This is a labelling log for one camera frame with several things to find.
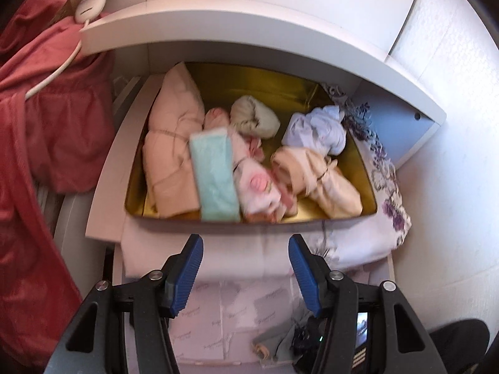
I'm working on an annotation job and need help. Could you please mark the white printed liner papers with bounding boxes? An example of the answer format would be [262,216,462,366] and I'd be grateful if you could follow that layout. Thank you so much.
[173,276,308,367]

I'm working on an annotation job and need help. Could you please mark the pale lavender cloth bundle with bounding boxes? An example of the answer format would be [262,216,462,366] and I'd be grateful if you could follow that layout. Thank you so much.
[281,105,347,156]

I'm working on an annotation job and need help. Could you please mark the white corded controller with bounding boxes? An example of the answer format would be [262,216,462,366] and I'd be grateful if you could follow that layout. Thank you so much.
[25,0,109,100]

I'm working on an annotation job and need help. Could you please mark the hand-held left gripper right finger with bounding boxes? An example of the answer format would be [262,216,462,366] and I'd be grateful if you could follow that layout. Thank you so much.
[288,234,447,374]

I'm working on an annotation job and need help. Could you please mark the large beige cloth bundle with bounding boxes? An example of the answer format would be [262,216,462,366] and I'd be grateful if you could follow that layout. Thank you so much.
[142,61,206,219]

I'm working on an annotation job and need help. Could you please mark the beige knit sock bundle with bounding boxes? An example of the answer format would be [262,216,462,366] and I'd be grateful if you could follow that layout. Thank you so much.
[229,95,280,140]

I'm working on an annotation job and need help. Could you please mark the pink floral cloth bundle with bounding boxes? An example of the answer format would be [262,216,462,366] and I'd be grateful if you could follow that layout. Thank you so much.
[203,108,299,224]

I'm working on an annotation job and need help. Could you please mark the cream cloth bundle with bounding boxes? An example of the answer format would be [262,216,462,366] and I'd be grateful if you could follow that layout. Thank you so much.
[270,147,363,219]

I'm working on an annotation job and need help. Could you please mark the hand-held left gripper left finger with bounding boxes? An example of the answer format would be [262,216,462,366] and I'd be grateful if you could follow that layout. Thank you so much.
[45,234,204,374]

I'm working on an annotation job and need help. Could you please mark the dark cloth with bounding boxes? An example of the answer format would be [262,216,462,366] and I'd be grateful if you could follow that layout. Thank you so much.
[428,319,491,374]

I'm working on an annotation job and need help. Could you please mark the red fleece blanket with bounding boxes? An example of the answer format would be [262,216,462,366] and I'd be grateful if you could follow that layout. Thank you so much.
[0,0,121,367]

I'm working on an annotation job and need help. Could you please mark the gold tin box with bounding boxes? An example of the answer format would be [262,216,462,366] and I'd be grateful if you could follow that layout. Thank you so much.
[124,61,378,224]

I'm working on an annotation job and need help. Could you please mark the mint cloth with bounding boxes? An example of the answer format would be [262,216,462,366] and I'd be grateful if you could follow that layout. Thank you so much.
[189,128,241,222]

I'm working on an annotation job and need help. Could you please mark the white purple floral folded cloth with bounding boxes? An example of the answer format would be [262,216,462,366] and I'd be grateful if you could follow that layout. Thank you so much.
[121,84,412,277]

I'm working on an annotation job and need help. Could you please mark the light blue cloth bundle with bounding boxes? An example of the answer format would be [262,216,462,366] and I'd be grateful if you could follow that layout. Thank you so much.
[251,317,308,365]

